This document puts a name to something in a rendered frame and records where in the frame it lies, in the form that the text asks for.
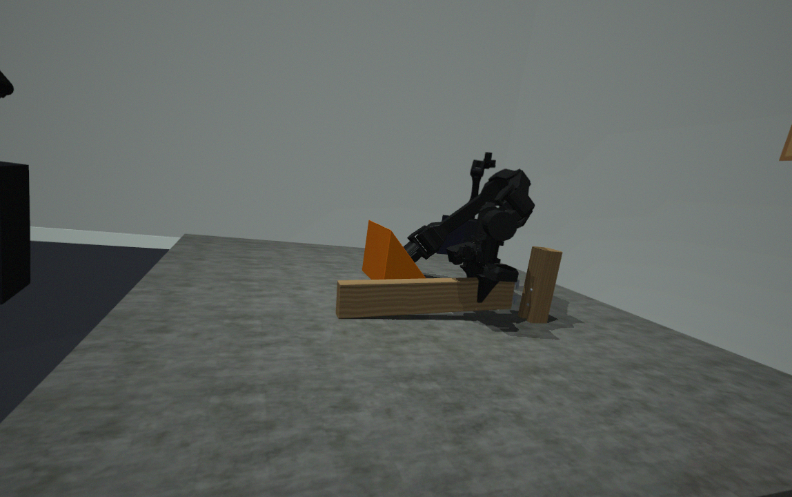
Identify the brown wooden post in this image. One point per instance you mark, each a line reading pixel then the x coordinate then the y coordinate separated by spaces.
pixel 539 284

